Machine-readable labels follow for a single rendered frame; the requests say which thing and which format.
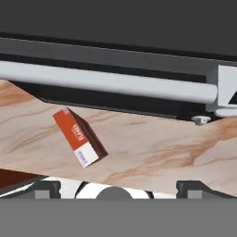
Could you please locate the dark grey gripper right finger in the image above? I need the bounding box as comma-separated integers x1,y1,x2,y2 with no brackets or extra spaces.
175,180,237,200

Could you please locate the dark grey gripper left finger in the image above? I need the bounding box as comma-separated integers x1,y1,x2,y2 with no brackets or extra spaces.
0,180,61,200

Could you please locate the orange and white food box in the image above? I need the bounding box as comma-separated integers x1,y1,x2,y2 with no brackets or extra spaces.
52,106,109,168

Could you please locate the brown cabinet front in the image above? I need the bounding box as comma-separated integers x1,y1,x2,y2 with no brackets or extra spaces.
0,168,44,190

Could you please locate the white and black round thing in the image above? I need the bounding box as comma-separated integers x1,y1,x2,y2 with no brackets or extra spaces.
43,176,177,200

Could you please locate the small pale grey knob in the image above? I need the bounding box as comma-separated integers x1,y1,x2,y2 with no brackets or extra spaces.
190,115,213,126

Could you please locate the grey handle bracket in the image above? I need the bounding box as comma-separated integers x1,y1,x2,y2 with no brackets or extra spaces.
205,64,237,119

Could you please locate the long silver handle bar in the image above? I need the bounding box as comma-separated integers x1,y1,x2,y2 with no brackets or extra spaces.
0,59,218,106

